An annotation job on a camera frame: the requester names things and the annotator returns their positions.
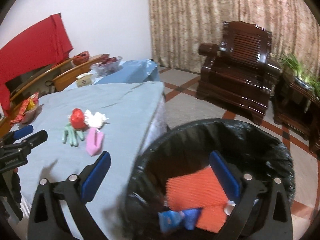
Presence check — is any green potted plant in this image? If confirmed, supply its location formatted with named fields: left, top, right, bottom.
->
left=279, top=54, right=319, bottom=100

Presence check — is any tissue box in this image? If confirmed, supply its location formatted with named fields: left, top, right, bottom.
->
left=76, top=73, right=94, bottom=87

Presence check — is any glass fruit bowl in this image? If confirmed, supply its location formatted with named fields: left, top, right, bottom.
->
left=90, top=56, right=123, bottom=77

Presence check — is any grey-blue table towel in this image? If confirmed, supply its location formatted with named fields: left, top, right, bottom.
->
left=18, top=82, right=164, bottom=239

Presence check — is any beige patterned curtain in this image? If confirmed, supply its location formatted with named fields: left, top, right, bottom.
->
left=144, top=0, right=320, bottom=77

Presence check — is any red cloth cover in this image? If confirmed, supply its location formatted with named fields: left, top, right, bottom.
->
left=0, top=14, right=73, bottom=116

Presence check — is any blue tablecloth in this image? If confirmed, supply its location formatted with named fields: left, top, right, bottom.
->
left=93, top=60, right=161, bottom=85

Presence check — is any dark wooden armchair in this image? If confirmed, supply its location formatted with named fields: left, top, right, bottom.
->
left=196, top=21, right=281, bottom=125

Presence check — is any red orange bag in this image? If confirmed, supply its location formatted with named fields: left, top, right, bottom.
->
left=72, top=51, right=90, bottom=66

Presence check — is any green rubber glove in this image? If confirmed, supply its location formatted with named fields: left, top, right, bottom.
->
left=62, top=124, right=85, bottom=147

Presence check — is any pink wrapper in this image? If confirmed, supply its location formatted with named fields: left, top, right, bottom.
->
left=86, top=127, right=104, bottom=156

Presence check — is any black lined trash bin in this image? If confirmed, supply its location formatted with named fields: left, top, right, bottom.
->
left=120, top=119, right=295, bottom=239

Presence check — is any blue snack packet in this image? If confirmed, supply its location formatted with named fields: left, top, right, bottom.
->
left=158, top=208, right=202, bottom=234

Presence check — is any dark wooden side table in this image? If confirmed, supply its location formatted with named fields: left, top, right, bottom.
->
left=272, top=72, right=319, bottom=154

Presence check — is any red snack bag pile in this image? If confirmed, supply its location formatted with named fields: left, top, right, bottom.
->
left=10, top=92, right=39, bottom=125

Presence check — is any white paper tube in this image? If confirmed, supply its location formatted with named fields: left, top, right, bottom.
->
left=223, top=200, right=236, bottom=216

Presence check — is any red crumpled plastic bag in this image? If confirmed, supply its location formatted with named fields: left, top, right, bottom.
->
left=69, top=108, right=86, bottom=129

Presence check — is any orange foam net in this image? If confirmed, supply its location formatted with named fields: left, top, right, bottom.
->
left=166, top=166, right=229, bottom=233

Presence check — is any wooden tv cabinet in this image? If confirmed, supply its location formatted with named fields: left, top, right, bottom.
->
left=1, top=54, right=109, bottom=136

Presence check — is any small white tissue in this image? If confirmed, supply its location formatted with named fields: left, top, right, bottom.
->
left=84, top=109, right=108, bottom=129

